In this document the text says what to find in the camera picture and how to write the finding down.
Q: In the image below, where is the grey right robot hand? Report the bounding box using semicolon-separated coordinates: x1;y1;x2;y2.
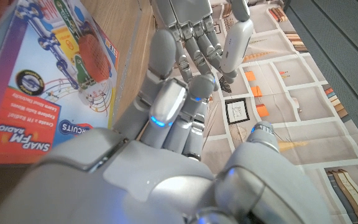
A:
0;29;332;224

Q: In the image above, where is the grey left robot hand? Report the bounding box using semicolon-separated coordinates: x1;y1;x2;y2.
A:
150;0;251;93

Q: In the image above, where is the colourful Snap Circuits box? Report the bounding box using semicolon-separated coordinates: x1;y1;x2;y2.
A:
0;0;120;166

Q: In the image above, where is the printed bookshelf backdrop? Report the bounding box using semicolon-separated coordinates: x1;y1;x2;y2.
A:
166;0;358;224

